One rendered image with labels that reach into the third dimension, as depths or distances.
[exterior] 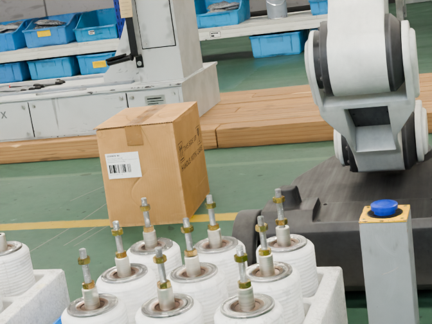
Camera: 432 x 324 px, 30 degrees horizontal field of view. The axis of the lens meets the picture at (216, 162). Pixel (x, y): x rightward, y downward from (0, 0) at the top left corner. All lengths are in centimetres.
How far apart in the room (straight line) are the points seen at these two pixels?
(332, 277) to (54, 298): 53
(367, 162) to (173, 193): 71
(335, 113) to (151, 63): 184
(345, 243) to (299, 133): 153
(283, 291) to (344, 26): 54
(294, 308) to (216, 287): 12
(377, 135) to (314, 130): 136
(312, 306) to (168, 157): 109
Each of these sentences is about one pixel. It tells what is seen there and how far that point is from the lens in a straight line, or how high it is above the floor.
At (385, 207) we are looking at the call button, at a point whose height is 33.
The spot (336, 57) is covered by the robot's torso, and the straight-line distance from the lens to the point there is 147.
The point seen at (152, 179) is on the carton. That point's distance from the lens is 231.
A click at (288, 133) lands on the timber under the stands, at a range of 311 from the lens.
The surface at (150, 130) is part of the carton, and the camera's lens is 227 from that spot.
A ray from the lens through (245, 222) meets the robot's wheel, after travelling 166.
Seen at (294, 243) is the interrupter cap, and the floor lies 25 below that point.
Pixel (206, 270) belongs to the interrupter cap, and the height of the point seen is 25.
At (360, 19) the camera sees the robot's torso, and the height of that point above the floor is 58.
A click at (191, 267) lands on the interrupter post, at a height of 26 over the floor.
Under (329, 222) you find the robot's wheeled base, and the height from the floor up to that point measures 19.
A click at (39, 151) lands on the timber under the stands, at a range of 347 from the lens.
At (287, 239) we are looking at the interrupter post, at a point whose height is 26.
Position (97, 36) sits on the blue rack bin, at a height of 28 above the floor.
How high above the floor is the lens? 71
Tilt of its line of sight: 14 degrees down
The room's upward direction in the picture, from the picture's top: 8 degrees counter-clockwise
